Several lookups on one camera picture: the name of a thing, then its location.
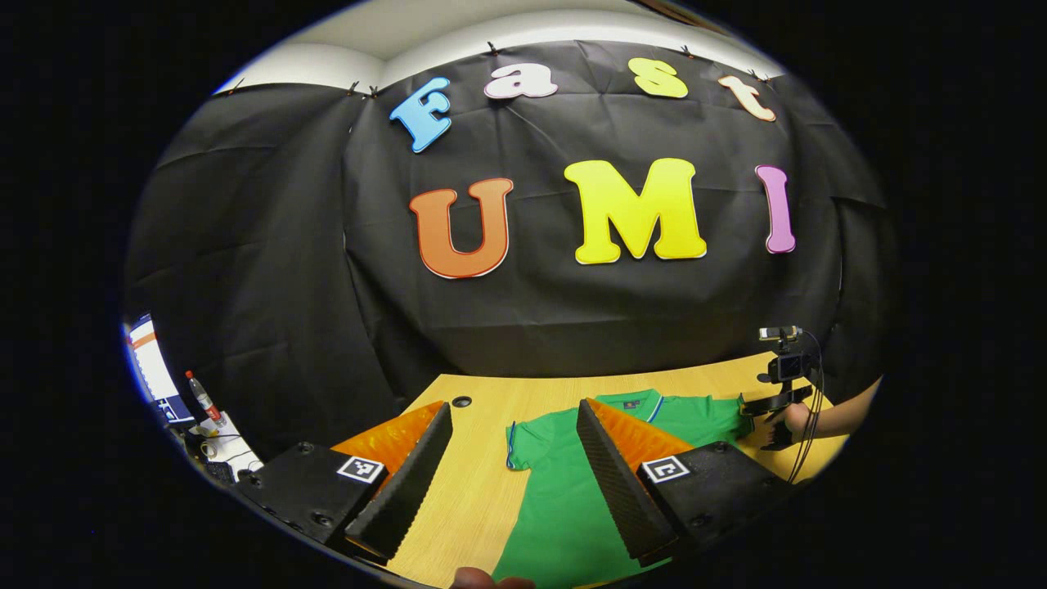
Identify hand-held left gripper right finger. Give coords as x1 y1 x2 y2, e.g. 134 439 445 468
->
576 398 798 567

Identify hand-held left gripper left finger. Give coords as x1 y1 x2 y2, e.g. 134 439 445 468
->
231 401 453 565

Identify green T-shirt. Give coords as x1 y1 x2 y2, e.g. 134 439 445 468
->
491 389 757 589

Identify white side desk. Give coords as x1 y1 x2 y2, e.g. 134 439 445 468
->
184 413 264 483

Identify black backdrop cloth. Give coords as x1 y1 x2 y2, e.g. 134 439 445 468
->
123 39 901 463

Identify red-capped plastic bottle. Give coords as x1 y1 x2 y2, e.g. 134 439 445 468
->
184 370 223 426

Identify white display board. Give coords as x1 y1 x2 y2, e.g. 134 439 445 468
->
123 313 197 426

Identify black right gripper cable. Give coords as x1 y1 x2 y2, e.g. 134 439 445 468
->
785 330 827 485

